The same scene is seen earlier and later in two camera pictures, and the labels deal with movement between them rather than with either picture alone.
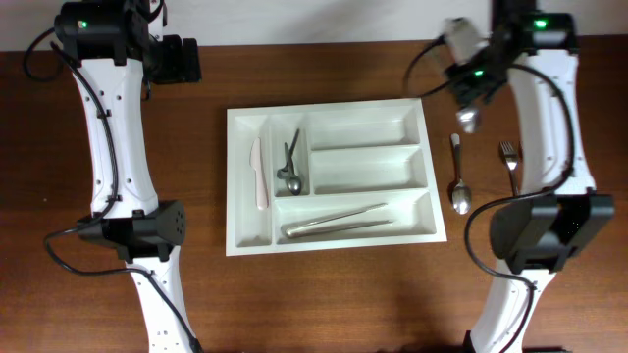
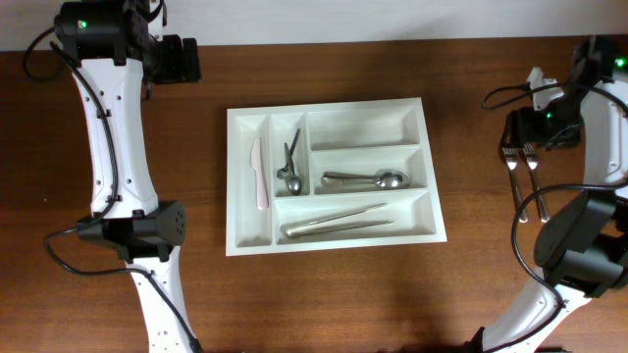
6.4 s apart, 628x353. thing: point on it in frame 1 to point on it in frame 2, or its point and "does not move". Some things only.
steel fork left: x=509 y=153 does not move
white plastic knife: x=256 y=162 does not move
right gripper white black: x=471 y=93 to x=518 y=129
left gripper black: x=185 y=60 does not move
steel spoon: x=467 y=118 to x=389 y=178
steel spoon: x=461 y=193 to x=393 y=178
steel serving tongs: x=316 y=226 does not move
